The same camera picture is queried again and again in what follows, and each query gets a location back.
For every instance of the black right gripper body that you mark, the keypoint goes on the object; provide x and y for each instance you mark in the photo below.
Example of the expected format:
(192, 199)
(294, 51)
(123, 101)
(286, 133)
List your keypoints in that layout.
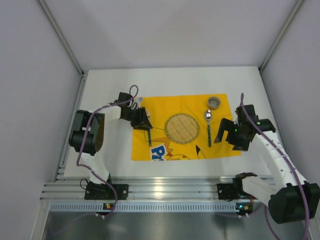
(230, 132)

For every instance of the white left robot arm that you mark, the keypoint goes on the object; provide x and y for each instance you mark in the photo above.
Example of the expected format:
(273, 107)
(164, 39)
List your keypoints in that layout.
(87, 138)

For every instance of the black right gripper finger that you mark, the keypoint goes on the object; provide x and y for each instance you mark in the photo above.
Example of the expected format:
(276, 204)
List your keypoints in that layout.
(225, 125)
(241, 147)

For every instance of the green handled spoon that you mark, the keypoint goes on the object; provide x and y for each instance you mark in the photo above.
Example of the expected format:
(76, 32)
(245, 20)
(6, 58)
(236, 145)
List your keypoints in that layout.
(208, 118)

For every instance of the aluminium frame corner post left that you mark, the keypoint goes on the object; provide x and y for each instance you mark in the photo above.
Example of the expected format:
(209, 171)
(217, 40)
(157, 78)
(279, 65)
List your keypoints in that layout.
(60, 35)

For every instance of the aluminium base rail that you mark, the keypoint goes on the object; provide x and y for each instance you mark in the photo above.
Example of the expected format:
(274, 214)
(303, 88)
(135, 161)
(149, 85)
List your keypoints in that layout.
(145, 188)

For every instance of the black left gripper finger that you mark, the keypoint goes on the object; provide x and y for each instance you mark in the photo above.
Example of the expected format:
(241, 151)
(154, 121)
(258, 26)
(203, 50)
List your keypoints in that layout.
(144, 127)
(146, 119)

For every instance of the aluminium frame corner post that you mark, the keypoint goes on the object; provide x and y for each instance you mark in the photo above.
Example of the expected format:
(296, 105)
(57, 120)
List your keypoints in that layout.
(298, 5)
(60, 35)

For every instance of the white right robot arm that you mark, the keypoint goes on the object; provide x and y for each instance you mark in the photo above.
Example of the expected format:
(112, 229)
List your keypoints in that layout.
(292, 195)

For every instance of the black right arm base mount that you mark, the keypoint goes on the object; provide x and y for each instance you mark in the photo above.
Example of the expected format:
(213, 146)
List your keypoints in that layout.
(230, 192)

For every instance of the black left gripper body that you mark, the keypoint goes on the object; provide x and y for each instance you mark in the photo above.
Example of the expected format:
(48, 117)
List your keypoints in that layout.
(139, 119)

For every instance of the speckled ceramic cup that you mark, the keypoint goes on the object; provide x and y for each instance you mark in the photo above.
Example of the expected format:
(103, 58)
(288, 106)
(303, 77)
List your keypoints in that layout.
(213, 103)

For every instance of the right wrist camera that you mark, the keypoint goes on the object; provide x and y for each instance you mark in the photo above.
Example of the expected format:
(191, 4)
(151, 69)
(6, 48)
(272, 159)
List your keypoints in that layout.
(242, 117)

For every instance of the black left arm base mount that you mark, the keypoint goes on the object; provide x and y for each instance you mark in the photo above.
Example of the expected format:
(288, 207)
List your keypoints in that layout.
(96, 191)

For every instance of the yellow printed cloth placemat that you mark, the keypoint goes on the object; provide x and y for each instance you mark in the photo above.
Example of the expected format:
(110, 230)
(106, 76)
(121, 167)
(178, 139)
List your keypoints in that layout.
(161, 108)

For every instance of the white slotted cable duct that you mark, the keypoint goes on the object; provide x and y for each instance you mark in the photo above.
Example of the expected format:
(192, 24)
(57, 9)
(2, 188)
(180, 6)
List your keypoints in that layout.
(151, 207)

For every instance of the round woven yellow plate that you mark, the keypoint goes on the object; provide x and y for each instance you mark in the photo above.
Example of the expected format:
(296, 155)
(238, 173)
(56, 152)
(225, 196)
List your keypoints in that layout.
(182, 128)

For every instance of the aluminium frame corner post right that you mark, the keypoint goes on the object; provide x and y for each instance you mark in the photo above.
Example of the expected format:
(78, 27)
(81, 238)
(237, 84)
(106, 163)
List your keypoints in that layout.
(298, 5)

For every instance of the green handled fork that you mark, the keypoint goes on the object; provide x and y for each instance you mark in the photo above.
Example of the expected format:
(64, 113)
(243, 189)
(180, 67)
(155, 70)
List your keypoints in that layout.
(149, 130)

